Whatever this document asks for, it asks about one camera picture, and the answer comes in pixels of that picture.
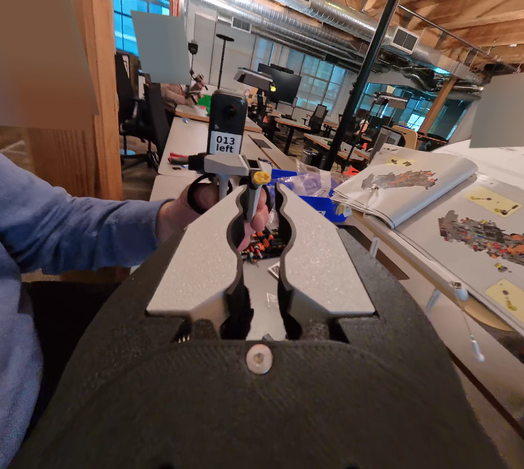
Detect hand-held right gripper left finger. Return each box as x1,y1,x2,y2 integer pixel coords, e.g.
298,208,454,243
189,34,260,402
146,184,245,340

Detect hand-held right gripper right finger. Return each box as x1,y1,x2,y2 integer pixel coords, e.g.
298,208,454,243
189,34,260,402
275,183,376,340

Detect partly built lego car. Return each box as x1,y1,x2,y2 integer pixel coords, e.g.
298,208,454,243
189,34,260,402
242,228,288,263

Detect person's left forearm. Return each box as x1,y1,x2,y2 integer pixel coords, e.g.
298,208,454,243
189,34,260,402
0,154,173,276

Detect lego instruction booklet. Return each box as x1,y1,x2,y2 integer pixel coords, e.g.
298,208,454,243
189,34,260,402
332,146,524,330

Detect person's left hand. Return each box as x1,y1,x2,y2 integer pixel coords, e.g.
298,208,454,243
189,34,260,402
156,183,271,252

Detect grey desk monitor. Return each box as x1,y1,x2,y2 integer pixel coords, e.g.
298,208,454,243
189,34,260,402
234,67,274,87

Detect wood top office desk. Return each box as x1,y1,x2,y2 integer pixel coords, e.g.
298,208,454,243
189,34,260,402
274,117,312,155
305,133,371,163

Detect black floor lamp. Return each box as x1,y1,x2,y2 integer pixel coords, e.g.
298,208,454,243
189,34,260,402
216,34,235,89

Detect blue plastic bin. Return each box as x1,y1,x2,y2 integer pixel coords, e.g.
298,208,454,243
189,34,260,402
272,168,353,224

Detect black office chair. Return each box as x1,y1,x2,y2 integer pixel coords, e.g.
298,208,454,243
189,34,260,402
115,49,171,159
307,104,328,136

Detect wooden building column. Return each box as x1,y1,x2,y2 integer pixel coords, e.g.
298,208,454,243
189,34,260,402
26,0,124,200

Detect black steel pillar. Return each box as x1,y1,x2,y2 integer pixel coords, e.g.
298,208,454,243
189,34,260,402
323,0,422,171

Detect white booklet stand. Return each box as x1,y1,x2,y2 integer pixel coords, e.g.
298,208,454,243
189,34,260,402
356,213,516,333

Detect black wall screen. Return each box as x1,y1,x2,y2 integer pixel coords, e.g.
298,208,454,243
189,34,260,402
258,64,303,106

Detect silver ventilation duct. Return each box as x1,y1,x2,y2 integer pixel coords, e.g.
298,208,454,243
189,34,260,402
184,0,484,89

